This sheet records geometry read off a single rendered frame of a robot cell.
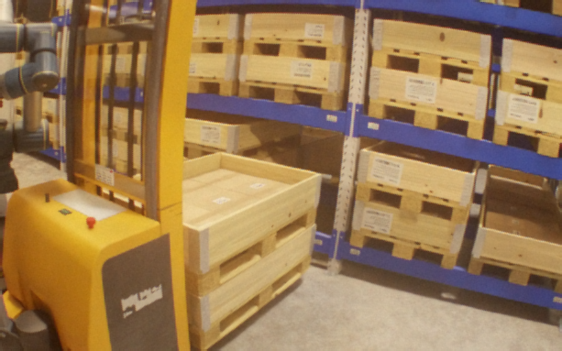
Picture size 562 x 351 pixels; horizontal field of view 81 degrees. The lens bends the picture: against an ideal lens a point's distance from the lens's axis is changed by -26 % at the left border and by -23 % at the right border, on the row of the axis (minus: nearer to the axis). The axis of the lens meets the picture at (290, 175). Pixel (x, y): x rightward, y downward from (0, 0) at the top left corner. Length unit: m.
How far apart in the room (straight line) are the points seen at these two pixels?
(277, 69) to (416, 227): 1.47
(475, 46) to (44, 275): 2.62
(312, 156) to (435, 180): 1.98
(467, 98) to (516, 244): 1.02
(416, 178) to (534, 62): 1.13
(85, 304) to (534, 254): 2.57
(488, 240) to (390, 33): 1.51
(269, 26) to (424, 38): 1.16
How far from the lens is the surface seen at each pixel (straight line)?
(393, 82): 2.73
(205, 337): 2.07
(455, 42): 2.68
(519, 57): 2.66
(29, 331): 1.79
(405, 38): 2.74
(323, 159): 4.35
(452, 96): 2.66
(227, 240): 1.94
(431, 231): 2.81
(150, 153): 1.53
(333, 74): 2.86
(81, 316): 1.51
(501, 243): 2.81
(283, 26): 3.07
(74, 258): 1.49
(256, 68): 3.16
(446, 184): 2.70
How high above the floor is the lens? 1.49
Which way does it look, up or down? 15 degrees down
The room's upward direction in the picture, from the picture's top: 5 degrees clockwise
